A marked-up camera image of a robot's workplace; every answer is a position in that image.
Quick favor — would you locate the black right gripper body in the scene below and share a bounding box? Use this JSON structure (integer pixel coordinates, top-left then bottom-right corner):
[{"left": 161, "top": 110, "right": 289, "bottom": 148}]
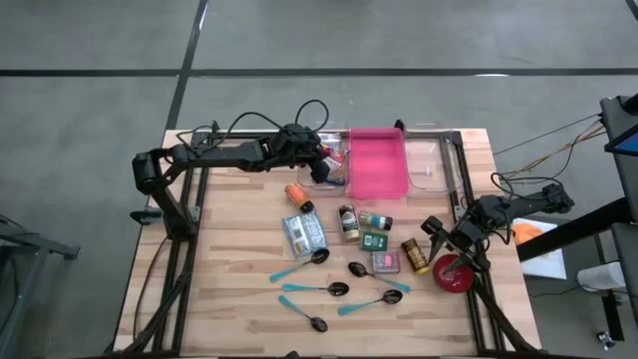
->
[{"left": 421, "top": 214, "right": 492, "bottom": 273}]

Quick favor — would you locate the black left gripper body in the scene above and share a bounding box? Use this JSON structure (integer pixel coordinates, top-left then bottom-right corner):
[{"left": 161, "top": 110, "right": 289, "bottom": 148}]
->
[{"left": 271, "top": 123, "right": 333, "bottom": 185}]

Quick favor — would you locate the brown spice jar yellow cap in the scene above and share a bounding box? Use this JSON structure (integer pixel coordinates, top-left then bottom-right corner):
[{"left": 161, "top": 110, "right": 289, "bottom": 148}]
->
[{"left": 400, "top": 236, "right": 432, "bottom": 276}]

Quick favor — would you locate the red noodle packet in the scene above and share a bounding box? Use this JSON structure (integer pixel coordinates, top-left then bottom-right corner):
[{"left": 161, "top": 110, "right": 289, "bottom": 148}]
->
[{"left": 321, "top": 142, "right": 349, "bottom": 174}]

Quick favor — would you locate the red patterned tin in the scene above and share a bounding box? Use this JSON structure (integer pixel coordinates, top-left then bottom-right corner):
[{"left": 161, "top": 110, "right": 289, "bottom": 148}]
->
[{"left": 371, "top": 250, "right": 403, "bottom": 275}]

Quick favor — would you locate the blue yellow noodle packet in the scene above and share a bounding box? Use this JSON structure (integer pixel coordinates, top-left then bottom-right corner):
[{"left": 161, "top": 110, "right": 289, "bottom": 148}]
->
[{"left": 318, "top": 172, "right": 349, "bottom": 189}]

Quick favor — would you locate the green tin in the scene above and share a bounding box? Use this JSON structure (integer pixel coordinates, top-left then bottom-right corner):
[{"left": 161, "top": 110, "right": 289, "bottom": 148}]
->
[{"left": 359, "top": 230, "right": 390, "bottom": 253}]

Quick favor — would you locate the black spoon teal handle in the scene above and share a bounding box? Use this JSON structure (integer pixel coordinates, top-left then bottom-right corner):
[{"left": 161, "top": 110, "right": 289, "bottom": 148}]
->
[
  {"left": 337, "top": 288, "right": 405, "bottom": 317},
  {"left": 277, "top": 294, "right": 330, "bottom": 334},
  {"left": 281, "top": 281, "right": 351, "bottom": 298},
  {"left": 268, "top": 247, "right": 331, "bottom": 284},
  {"left": 347, "top": 260, "right": 413, "bottom": 294}
]

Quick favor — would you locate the spice jar green blue label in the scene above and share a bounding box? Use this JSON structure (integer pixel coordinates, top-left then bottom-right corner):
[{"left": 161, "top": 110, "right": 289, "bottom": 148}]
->
[{"left": 357, "top": 210, "right": 394, "bottom": 232}]

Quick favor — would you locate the dark spice jar tan lid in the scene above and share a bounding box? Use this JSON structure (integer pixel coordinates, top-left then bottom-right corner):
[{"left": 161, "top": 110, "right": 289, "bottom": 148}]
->
[{"left": 337, "top": 202, "right": 361, "bottom": 243}]

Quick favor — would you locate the blue white noodle packet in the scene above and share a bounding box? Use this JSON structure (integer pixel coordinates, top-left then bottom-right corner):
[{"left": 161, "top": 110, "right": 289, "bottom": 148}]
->
[{"left": 281, "top": 209, "right": 330, "bottom": 259}]

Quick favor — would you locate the clear plastic bin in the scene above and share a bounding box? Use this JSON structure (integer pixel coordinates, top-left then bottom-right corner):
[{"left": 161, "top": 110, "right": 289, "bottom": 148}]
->
[
  {"left": 402, "top": 122, "right": 463, "bottom": 194},
  {"left": 297, "top": 119, "right": 351, "bottom": 197}
]

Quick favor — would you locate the orange object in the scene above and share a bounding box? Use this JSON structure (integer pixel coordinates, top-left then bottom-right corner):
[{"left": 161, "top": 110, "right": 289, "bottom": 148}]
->
[{"left": 512, "top": 222, "right": 545, "bottom": 246}]

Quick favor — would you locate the pink plastic bin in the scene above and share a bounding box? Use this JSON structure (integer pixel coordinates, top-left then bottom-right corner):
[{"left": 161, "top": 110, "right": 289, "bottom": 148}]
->
[{"left": 347, "top": 127, "right": 410, "bottom": 200}]

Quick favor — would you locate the white sheet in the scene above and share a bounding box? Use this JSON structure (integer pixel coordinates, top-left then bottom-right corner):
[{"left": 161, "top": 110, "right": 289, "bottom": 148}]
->
[{"left": 511, "top": 217, "right": 568, "bottom": 280}]

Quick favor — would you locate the black beam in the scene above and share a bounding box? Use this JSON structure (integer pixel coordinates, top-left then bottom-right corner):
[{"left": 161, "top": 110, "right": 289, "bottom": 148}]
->
[{"left": 516, "top": 196, "right": 638, "bottom": 263}]

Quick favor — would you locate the white paper roll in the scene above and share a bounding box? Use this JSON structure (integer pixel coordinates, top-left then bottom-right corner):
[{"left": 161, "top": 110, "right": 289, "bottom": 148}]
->
[{"left": 576, "top": 267, "right": 627, "bottom": 293}]

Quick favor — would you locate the black stand leg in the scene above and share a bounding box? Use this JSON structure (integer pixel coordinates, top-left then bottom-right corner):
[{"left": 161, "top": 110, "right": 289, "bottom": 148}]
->
[{"left": 600, "top": 291, "right": 627, "bottom": 343}]

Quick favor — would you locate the blue screen tablet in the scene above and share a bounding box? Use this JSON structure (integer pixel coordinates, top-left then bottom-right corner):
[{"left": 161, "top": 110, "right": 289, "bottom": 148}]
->
[{"left": 605, "top": 124, "right": 638, "bottom": 156}]

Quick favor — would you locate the dark grey cart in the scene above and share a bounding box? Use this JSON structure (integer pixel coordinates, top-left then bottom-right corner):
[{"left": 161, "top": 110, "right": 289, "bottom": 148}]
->
[{"left": 599, "top": 93, "right": 638, "bottom": 223}]

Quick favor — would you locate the grey metal stand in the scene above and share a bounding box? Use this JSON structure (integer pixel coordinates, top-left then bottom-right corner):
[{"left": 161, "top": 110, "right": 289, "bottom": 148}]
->
[{"left": 0, "top": 212, "right": 81, "bottom": 359}]

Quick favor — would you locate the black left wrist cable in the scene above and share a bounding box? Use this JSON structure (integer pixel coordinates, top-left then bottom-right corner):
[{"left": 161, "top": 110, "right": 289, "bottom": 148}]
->
[{"left": 294, "top": 98, "right": 331, "bottom": 135}]

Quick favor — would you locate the black aluminium table frame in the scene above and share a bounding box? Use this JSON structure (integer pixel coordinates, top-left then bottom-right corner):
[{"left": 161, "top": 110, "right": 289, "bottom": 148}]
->
[{"left": 107, "top": 119, "right": 544, "bottom": 358}]

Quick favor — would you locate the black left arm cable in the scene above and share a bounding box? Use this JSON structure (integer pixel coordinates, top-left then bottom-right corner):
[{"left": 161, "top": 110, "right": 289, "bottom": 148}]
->
[{"left": 174, "top": 112, "right": 283, "bottom": 151}]

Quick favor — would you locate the black cart cable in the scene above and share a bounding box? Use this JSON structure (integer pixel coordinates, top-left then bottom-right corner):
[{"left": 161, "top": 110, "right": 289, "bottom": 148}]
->
[{"left": 492, "top": 113, "right": 608, "bottom": 176}]

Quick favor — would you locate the black clamp bracket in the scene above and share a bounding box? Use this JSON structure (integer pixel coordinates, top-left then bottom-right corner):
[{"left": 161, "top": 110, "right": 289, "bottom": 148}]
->
[{"left": 130, "top": 208, "right": 164, "bottom": 225}]

